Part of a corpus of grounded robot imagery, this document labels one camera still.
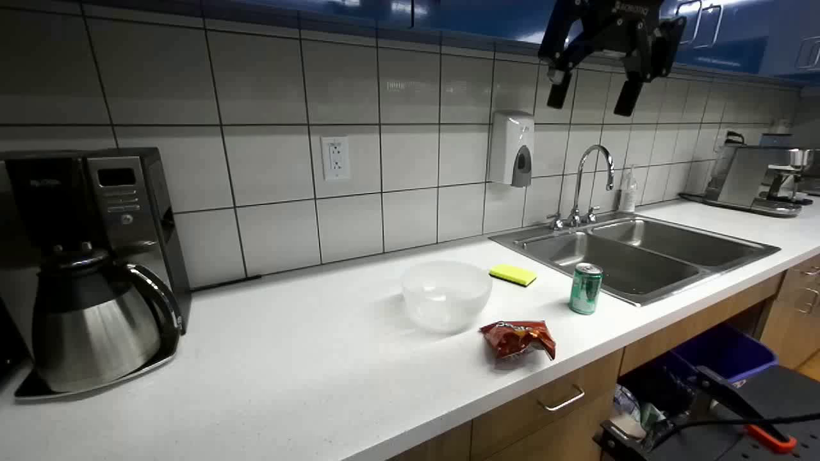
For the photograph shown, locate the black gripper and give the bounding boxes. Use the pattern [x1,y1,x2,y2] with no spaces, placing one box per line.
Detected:
[536,0,689,121]

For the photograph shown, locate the green soda can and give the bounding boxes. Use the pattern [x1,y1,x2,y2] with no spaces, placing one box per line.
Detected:
[570,262,606,317]

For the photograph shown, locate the translucent plastic bowl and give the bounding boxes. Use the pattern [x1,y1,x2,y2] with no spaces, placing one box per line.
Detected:
[401,258,494,336]

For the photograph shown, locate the chrome sink faucet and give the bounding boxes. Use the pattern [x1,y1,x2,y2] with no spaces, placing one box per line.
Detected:
[545,141,618,230]

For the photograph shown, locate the small clear soap bottle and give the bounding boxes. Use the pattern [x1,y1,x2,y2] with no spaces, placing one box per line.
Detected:
[618,176,641,216]

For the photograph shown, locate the stainless steel double sink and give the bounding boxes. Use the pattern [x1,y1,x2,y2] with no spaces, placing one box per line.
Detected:
[494,212,785,307]

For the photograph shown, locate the silver espresso machine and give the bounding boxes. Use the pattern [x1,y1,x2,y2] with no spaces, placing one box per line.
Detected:
[680,127,818,219]

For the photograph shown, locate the yellow sponge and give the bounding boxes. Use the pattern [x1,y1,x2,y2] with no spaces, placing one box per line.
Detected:
[486,262,541,289]

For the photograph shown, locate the red chip bag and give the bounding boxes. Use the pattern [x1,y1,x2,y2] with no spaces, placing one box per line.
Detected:
[476,317,558,363]

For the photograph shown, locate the blue plastic bin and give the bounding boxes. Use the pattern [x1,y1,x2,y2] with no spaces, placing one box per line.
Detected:
[670,324,781,386]

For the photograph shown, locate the wooden drawer unit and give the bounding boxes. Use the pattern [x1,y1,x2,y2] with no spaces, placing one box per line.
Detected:
[759,254,820,373]

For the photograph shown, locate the wooden base cabinet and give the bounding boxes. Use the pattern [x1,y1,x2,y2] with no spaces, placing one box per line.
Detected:
[386,272,787,461]

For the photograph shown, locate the black coffee maker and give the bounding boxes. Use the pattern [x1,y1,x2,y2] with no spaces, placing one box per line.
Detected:
[0,146,196,405]

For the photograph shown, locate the stainless steel coffee carafe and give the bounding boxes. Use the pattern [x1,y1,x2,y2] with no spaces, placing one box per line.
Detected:
[28,240,185,397]

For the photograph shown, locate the white wall soap dispenser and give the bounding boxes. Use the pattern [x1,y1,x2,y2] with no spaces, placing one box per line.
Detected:
[486,112,538,190]

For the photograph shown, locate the glossy blue wall cabinet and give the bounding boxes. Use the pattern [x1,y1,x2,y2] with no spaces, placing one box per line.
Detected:
[85,0,820,86]

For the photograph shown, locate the white wall outlet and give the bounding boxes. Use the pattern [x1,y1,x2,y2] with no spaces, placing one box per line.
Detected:
[320,135,354,182]

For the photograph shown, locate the silver drawer handle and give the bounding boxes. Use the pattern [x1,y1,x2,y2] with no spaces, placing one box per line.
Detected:
[541,383,589,415]

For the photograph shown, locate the black clamp orange handle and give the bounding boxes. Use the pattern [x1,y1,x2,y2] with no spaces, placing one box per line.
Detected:
[691,365,799,455]

